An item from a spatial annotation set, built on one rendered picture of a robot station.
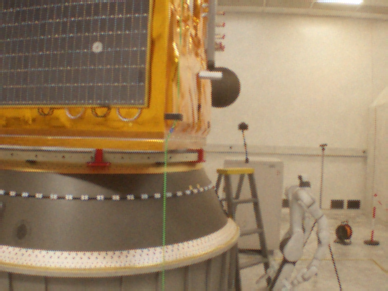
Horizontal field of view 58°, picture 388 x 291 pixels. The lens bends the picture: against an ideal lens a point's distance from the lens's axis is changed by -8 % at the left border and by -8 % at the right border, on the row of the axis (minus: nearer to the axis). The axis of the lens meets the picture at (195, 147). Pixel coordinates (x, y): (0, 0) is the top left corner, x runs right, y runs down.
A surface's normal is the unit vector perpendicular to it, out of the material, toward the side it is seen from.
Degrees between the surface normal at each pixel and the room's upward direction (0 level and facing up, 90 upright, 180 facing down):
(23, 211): 62
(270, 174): 90
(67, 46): 90
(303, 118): 90
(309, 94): 90
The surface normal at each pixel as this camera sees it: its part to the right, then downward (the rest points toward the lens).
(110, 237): 0.36, -0.44
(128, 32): -0.13, 0.01
